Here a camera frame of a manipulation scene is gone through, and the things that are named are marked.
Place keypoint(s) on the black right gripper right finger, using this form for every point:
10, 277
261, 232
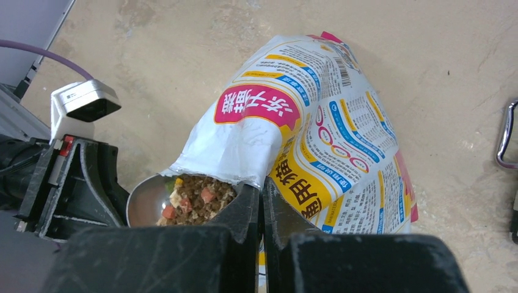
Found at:
302, 258

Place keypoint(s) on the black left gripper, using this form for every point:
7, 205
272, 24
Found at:
84, 190

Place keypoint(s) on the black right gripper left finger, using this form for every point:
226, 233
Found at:
219, 256

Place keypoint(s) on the metal food scoop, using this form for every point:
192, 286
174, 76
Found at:
178, 200

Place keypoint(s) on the cat food bag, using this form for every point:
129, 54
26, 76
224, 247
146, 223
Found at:
302, 113

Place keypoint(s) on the black poker chip case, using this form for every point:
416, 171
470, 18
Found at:
508, 126

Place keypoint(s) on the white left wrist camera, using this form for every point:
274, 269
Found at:
76, 106

